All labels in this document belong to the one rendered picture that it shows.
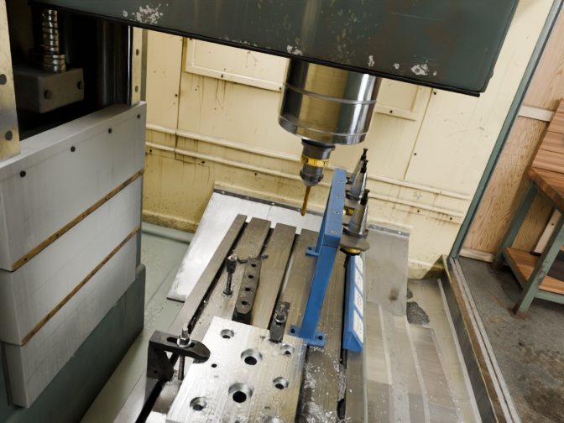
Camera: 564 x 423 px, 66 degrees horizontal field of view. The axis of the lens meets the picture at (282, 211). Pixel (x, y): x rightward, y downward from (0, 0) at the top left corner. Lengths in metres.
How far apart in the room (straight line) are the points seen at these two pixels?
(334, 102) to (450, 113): 1.18
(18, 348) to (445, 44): 0.85
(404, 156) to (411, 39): 1.25
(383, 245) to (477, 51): 1.37
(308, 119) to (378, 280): 1.21
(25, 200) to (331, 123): 0.49
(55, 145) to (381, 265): 1.37
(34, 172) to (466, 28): 0.66
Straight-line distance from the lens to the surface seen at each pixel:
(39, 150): 0.79
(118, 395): 1.41
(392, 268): 1.86
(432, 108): 1.81
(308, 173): 0.78
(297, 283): 1.39
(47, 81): 0.88
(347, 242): 1.02
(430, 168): 1.87
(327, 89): 0.67
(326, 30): 0.62
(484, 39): 0.64
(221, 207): 1.93
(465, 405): 1.58
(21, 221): 0.80
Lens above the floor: 1.70
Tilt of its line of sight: 26 degrees down
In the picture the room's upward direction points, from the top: 11 degrees clockwise
